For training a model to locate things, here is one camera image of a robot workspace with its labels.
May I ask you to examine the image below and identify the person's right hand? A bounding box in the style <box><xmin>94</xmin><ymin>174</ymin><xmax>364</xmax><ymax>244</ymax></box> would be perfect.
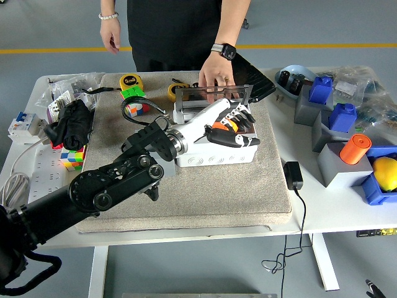
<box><xmin>99</xmin><ymin>15</ymin><xmax>122</xmax><ymax>55</ymax></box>

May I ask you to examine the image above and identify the white power cable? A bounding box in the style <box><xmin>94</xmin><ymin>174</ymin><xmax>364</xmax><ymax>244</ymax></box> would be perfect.
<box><xmin>1</xmin><ymin>138</ymin><xmax>50</xmax><ymax>208</ymax></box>

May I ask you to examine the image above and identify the grey-brown mat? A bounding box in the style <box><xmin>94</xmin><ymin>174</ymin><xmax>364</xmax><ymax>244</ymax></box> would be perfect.
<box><xmin>76</xmin><ymin>70</ymin><xmax>294</xmax><ymax>233</ymax></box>

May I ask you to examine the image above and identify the white junction box clear lid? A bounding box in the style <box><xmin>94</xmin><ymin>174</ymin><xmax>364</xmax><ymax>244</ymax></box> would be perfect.
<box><xmin>172</xmin><ymin>84</ymin><xmax>259</xmax><ymax>168</ymax></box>

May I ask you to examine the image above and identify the small black component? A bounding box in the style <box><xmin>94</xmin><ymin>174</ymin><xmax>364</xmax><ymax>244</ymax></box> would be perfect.
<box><xmin>290</xmin><ymin>77</ymin><xmax>304</xmax><ymax>94</ymax></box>
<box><xmin>279</xmin><ymin>70</ymin><xmax>293</xmax><ymax>88</ymax></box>

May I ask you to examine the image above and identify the blue plastic bin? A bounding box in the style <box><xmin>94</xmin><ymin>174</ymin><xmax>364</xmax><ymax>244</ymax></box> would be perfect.
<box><xmin>361</xmin><ymin>146</ymin><xmax>397</xmax><ymax>206</ymax></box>

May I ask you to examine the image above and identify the yellow tape measure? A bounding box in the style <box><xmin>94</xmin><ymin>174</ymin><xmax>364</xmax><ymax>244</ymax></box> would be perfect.
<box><xmin>167</xmin><ymin>78</ymin><xmax>190</xmax><ymax>102</ymax></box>
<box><xmin>119</xmin><ymin>73</ymin><xmax>144</xmax><ymax>93</ymax></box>

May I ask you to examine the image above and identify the black power adapter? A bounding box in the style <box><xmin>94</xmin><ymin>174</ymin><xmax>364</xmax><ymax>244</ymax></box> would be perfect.
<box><xmin>283</xmin><ymin>161</ymin><xmax>305</xmax><ymax>191</ymax></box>

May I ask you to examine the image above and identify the white power strip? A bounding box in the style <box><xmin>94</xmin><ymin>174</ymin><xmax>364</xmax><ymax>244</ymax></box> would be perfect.
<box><xmin>29</xmin><ymin>145</ymin><xmax>71</xmax><ymax>202</ymax></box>

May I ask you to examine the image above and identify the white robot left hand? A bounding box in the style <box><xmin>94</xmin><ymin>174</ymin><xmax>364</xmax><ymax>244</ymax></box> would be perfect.
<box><xmin>178</xmin><ymin>98</ymin><xmax>261</xmax><ymax>150</ymax></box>

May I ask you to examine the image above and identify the black adapter cord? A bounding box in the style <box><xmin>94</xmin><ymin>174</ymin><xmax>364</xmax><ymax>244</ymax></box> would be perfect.
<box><xmin>262</xmin><ymin>187</ymin><xmax>313</xmax><ymax>298</ymax></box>

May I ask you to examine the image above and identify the white table leg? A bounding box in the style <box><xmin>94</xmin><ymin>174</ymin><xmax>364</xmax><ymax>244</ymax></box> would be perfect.
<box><xmin>311</xmin><ymin>233</ymin><xmax>339</xmax><ymax>292</ymax></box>
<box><xmin>88</xmin><ymin>246</ymin><xmax>109</xmax><ymax>298</ymax></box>

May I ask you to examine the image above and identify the person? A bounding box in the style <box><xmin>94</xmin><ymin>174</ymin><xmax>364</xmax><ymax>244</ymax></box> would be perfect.
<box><xmin>98</xmin><ymin>0</ymin><xmax>252</xmax><ymax>105</ymax></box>

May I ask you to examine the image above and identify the light blue bowl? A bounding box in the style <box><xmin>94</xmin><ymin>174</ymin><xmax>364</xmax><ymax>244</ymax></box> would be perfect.
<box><xmin>275</xmin><ymin>64</ymin><xmax>319</xmax><ymax>101</ymax></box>

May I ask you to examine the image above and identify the colourful puzzle cube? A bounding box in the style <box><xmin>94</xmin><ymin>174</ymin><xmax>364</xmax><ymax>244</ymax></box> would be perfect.
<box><xmin>120</xmin><ymin>86</ymin><xmax>151</xmax><ymax>118</ymax></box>
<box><xmin>60</xmin><ymin>145</ymin><xmax>87</xmax><ymax>172</ymax></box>

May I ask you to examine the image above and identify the yellow lemon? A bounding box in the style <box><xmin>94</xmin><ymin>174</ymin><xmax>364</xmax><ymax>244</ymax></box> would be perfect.
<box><xmin>372</xmin><ymin>156</ymin><xmax>397</xmax><ymax>192</ymax></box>

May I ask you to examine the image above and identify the black plastic case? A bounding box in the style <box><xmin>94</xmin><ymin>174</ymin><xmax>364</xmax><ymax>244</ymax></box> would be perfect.
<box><xmin>231</xmin><ymin>52</ymin><xmax>277</xmax><ymax>103</ymax></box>

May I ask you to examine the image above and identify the person's left hand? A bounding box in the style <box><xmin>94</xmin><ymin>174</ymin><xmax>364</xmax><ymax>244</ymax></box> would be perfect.
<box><xmin>197</xmin><ymin>51</ymin><xmax>241</xmax><ymax>105</ymax></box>

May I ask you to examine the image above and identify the black folded cloth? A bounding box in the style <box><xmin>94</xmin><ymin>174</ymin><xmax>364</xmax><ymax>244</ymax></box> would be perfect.
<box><xmin>44</xmin><ymin>99</ymin><xmax>96</xmax><ymax>150</ymax></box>

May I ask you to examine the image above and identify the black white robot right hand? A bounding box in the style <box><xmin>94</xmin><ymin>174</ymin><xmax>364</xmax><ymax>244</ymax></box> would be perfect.
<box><xmin>364</xmin><ymin>278</ymin><xmax>387</xmax><ymax>298</ymax></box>

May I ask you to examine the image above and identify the orange cylinder battery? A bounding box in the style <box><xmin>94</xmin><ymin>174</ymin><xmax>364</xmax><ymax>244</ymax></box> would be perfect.
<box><xmin>212</xmin><ymin>119</ymin><xmax>239</xmax><ymax>133</ymax></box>
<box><xmin>339</xmin><ymin>133</ymin><xmax>373</xmax><ymax>165</ymax></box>

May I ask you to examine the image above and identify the blue bottle-shaped block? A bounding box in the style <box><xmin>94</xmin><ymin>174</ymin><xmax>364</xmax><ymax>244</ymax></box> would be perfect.
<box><xmin>309</xmin><ymin>76</ymin><xmax>334</xmax><ymax>105</ymax></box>
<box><xmin>329</xmin><ymin>102</ymin><xmax>358</xmax><ymax>133</ymax></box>

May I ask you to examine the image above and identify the black table control panel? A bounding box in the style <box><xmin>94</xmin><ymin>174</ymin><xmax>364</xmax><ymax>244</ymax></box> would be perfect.
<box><xmin>355</xmin><ymin>228</ymin><xmax>397</xmax><ymax>238</ymax></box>

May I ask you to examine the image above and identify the black strap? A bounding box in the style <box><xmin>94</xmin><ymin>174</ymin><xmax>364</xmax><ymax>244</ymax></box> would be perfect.
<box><xmin>83</xmin><ymin>86</ymin><xmax>122</xmax><ymax>94</ymax></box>

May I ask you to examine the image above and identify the clear plastic bag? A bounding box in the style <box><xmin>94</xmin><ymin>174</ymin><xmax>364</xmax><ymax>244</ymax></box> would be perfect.
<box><xmin>35</xmin><ymin>71</ymin><xmax>108</xmax><ymax>108</ymax></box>

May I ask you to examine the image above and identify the white purple electrical module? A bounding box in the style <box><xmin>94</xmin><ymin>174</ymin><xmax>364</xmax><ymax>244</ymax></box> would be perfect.
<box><xmin>46</xmin><ymin>89</ymin><xmax>77</xmax><ymax>124</ymax></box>

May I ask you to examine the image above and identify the white blue circuit breaker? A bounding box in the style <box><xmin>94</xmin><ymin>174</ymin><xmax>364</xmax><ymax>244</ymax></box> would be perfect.
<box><xmin>7</xmin><ymin>111</ymin><xmax>47</xmax><ymax>145</ymax></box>

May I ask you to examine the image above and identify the black smartwatch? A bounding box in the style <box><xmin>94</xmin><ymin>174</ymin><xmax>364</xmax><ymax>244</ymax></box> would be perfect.
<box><xmin>210</xmin><ymin>42</ymin><xmax>237</xmax><ymax>61</ymax></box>

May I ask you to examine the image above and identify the clear bag of components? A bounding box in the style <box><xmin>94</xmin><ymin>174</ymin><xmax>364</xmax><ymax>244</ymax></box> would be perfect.
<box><xmin>356</xmin><ymin>93</ymin><xmax>397</xmax><ymax>137</ymax></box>
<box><xmin>333</xmin><ymin>65</ymin><xmax>388</xmax><ymax>103</ymax></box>

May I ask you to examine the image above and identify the grey holder block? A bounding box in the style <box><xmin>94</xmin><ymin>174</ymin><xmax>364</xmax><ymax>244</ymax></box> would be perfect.
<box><xmin>161</xmin><ymin>161</ymin><xmax>177</xmax><ymax>178</ymax></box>
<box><xmin>311</xmin><ymin>108</ymin><xmax>357</xmax><ymax>153</ymax></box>
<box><xmin>316</xmin><ymin>142</ymin><xmax>375</xmax><ymax>189</ymax></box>
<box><xmin>293</xmin><ymin>85</ymin><xmax>336</xmax><ymax>127</ymax></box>

